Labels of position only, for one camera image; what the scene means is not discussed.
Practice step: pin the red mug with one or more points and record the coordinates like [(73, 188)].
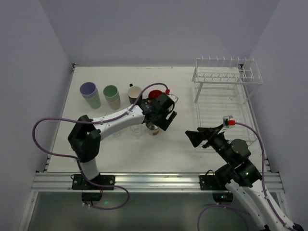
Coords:
[(154, 94)]

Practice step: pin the cream cup with brown band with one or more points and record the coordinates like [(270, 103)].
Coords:
[(152, 128)]

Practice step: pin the black mug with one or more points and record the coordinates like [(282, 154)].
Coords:
[(133, 93)]

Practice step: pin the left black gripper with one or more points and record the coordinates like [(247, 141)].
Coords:
[(169, 119)]

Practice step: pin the tall green cup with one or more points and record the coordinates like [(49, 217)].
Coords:
[(111, 93)]

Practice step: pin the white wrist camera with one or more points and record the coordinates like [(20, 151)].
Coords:
[(228, 123), (173, 98)]

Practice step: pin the beige cup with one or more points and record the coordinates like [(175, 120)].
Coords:
[(115, 105)]

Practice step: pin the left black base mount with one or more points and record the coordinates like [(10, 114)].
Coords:
[(92, 194)]

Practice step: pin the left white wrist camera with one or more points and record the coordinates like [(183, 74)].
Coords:
[(173, 98)]

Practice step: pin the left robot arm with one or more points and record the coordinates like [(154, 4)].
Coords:
[(87, 134)]

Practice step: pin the clear glass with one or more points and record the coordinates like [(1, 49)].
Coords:
[(118, 133), (136, 129)]

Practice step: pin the light green cup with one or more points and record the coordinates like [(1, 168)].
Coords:
[(94, 102)]

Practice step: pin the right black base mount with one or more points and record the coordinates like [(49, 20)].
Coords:
[(214, 184)]

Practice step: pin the aluminium rail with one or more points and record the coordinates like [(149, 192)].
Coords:
[(133, 182)]

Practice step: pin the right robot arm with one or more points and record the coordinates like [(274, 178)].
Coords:
[(240, 176)]

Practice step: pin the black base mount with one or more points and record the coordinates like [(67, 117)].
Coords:
[(92, 194), (214, 184)]

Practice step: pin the purple cup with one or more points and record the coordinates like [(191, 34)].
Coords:
[(88, 90)]

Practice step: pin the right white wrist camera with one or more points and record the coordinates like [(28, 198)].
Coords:
[(228, 123)]

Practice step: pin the white wire dish rack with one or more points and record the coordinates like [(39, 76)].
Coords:
[(224, 87)]

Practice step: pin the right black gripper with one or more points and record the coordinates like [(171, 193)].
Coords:
[(209, 136)]

